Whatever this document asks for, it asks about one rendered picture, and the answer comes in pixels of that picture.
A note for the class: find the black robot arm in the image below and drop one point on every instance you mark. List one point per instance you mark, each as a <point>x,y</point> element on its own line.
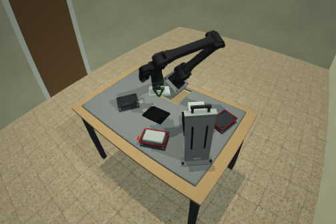
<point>208,45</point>

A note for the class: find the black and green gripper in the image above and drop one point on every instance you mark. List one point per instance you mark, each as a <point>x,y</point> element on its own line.
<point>160,82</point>

